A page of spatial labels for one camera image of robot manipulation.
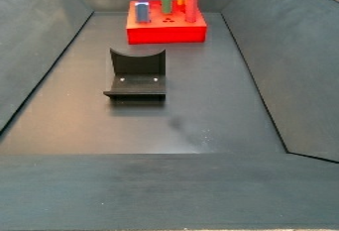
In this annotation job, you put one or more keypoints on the green cylinder peg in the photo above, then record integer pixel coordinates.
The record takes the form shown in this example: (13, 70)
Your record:
(166, 6)

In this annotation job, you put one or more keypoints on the black curved holder stand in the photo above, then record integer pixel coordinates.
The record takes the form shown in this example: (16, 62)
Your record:
(140, 76)

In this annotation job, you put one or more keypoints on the pink cylinder peg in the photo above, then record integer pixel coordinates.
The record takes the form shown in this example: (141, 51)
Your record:
(192, 10)

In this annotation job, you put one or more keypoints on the blue peg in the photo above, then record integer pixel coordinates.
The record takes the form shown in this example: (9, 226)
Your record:
(142, 12)

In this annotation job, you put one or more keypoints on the red peg board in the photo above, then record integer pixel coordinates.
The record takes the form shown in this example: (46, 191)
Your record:
(166, 28)

